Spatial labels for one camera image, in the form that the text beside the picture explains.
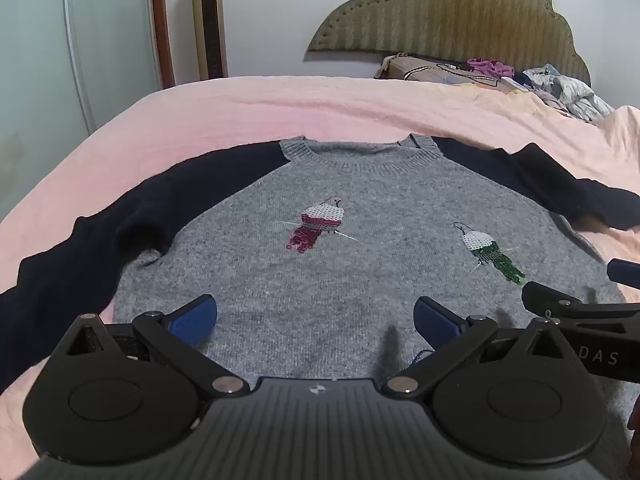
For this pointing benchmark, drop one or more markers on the olive padded headboard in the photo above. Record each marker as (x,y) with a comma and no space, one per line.
(450,15)

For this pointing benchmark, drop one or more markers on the pink blanket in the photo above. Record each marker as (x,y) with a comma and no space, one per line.
(250,105)

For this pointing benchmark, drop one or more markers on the crumpled white and blue garment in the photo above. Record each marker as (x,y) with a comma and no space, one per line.
(570,91)

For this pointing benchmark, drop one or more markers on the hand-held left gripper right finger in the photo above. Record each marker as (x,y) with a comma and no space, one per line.
(434,327)

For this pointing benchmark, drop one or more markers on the brown wooden door frame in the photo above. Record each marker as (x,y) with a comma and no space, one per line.
(162,25)

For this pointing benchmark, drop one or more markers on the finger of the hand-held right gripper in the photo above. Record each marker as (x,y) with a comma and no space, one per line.
(624,272)
(547,298)

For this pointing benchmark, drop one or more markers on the purple garment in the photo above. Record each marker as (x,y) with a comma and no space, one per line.
(487,66)

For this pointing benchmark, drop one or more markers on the white wardrobe with flower stickers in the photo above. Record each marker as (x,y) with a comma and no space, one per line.
(55,50)

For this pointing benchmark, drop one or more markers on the brown cloth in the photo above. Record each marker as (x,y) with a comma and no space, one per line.
(420,67)

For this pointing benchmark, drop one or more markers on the grey sweater with navy sleeves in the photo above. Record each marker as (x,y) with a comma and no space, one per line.
(320,260)

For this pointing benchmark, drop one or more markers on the gold tower fan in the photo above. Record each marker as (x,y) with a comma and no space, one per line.
(210,20)

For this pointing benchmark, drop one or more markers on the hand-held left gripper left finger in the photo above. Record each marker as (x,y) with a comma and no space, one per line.
(196,319)

